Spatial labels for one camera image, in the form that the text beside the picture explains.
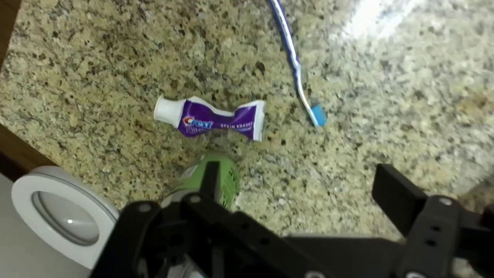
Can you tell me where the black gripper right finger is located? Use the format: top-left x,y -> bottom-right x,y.
373,164 -> 494,278

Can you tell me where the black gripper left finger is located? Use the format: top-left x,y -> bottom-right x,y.
90,192 -> 331,278

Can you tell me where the green white pump bottle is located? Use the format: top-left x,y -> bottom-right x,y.
161,153 -> 240,209

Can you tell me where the white toilet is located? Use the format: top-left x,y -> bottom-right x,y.
0,166 -> 119,278

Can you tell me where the blue white toothbrush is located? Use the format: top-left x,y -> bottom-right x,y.
268,0 -> 328,129

